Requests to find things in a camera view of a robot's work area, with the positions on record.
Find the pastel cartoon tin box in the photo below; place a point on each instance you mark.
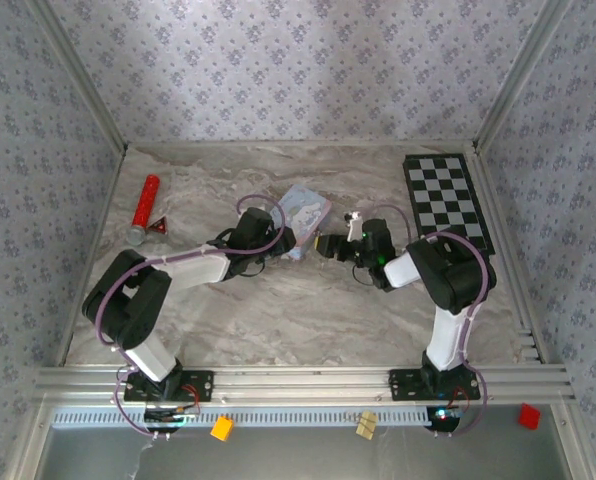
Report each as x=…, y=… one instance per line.
x=305, y=215

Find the black grey chessboard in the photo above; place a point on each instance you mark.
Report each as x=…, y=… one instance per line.
x=443, y=190

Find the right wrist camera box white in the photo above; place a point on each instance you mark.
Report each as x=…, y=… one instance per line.
x=354, y=225

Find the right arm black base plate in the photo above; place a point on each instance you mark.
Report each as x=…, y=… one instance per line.
x=403, y=385

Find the aluminium frame post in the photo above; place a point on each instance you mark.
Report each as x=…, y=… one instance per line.
x=80, y=75
x=519, y=75

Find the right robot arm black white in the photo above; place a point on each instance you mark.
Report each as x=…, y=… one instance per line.
x=453, y=270

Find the red cylinder flashlight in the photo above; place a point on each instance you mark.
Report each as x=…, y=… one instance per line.
x=147, y=200

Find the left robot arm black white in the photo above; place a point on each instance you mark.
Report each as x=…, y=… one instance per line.
x=128, y=300

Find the aluminium mounting rail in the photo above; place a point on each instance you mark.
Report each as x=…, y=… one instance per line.
x=298, y=382

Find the aluminium side rail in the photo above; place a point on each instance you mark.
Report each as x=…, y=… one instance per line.
x=525, y=332

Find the tan wooden block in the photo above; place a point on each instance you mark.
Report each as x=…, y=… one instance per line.
x=366, y=425

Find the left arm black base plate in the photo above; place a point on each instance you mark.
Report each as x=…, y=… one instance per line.
x=203, y=385

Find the red block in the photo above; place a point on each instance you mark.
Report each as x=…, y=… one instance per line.
x=529, y=416

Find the orange block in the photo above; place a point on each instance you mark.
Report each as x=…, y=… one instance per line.
x=222, y=429

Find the red black triangle piece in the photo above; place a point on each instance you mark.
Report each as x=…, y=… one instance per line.
x=159, y=227

